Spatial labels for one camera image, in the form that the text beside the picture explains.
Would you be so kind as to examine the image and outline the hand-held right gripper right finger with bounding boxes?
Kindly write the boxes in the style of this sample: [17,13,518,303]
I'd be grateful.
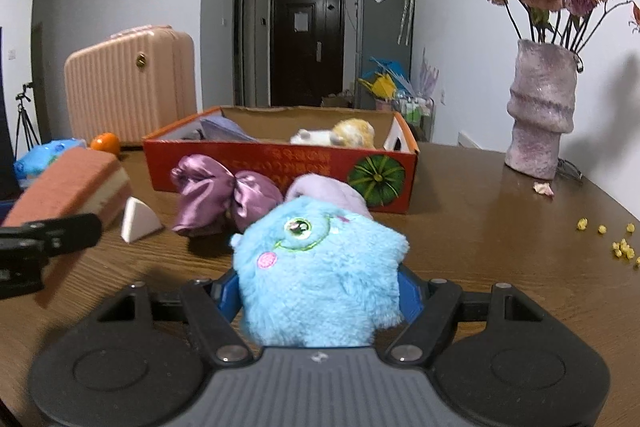
[379,264,547,368]

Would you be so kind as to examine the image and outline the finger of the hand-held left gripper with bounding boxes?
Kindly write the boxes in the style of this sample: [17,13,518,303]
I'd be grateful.
[20,213,104,257]

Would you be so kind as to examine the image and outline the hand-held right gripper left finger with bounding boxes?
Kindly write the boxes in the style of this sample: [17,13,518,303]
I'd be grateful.
[96,271,254,368]

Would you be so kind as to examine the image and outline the brown and white sponge block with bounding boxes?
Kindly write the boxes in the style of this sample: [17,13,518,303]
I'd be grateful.
[2,147,132,308]

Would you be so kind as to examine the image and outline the light blue plush toy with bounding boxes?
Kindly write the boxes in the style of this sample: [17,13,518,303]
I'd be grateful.
[230,197,411,349]

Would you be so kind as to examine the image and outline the purple satin scrunchie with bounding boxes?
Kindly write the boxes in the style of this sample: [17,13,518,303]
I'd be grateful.
[170,153,285,236]

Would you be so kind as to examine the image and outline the lavender fuzzy sock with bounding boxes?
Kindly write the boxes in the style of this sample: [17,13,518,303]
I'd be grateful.
[285,173,373,222]

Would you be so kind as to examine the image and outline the orange cardboard box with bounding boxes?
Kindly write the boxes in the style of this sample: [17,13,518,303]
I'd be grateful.
[142,105,420,214]

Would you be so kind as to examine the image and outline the lavender knit drawstring pouch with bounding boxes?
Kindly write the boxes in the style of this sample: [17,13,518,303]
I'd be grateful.
[200,116,260,142]

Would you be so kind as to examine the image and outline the white and yellow plush toy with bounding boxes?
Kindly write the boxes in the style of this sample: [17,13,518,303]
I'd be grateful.
[290,118,377,150]

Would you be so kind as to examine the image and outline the white triangular makeup sponge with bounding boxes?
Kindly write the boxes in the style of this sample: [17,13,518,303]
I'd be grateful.
[121,197,164,244]

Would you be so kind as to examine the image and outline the blue wet wipes pack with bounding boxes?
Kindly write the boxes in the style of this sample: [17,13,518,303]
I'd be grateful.
[14,138,87,192]

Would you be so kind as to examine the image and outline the orange fruit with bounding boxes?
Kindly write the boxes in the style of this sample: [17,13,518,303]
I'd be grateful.
[90,132,122,156]

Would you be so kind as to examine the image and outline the black tripod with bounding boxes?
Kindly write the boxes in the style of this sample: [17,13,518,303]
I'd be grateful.
[14,82,41,160]

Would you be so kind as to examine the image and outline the black flat panel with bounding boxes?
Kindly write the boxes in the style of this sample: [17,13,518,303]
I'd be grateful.
[0,27,23,202]

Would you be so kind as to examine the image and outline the pink ribbed suitcase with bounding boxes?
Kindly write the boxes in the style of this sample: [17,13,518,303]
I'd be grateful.
[64,25,197,145]

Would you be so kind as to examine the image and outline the white cart with bottles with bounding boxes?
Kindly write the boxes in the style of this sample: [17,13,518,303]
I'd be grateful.
[392,94,435,140]

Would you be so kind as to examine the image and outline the black eyeglasses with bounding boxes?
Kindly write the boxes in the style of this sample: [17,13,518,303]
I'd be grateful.
[555,158,585,182]

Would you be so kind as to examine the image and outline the scattered yellow crumbs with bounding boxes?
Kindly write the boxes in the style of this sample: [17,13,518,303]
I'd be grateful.
[576,217,640,269]

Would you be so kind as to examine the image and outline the purple wing decoration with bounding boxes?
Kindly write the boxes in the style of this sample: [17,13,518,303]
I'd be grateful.
[420,49,441,98]

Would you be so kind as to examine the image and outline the pink textured vase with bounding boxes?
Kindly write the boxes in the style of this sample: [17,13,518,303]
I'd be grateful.
[504,39,583,180]

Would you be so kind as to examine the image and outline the blue folded kite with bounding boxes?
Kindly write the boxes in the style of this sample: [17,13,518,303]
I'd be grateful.
[370,56,412,84]

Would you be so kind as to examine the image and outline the dark brown entrance door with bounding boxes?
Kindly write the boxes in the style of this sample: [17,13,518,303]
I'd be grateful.
[270,0,347,108]

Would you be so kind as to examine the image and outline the grey refrigerator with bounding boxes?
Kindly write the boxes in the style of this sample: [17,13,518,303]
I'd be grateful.
[356,0,416,110]

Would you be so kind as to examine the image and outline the white folded umbrella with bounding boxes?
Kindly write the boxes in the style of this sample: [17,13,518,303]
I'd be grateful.
[397,0,416,45]

